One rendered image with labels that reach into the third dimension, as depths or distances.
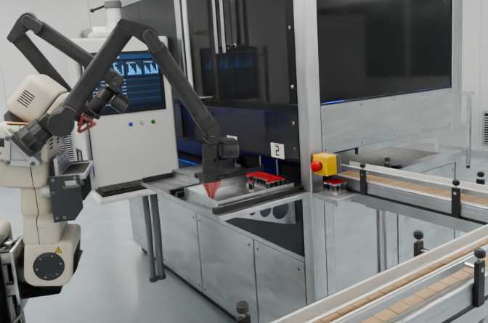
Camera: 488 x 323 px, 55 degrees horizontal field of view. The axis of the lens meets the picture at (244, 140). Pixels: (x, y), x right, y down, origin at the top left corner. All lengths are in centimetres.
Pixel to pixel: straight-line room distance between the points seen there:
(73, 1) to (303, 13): 567
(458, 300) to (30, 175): 136
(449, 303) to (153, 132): 185
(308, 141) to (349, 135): 21
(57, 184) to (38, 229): 18
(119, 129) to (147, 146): 18
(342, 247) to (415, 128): 64
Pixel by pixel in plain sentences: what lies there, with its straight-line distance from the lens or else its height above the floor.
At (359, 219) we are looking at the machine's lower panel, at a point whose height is 71.
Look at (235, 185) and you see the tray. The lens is 194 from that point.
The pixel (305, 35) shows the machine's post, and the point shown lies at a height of 146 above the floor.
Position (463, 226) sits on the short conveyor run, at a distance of 154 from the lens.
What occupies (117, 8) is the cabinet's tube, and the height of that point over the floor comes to 170.
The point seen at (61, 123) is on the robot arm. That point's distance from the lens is 152.
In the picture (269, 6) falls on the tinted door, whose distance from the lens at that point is 190.
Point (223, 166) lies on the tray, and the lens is 231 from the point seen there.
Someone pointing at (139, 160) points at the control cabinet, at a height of 91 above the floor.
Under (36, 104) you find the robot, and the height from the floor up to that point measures 129.
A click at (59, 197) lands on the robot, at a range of 170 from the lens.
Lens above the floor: 138
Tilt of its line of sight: 9 degrees down
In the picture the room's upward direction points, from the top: 4 degrees counter-clockwise
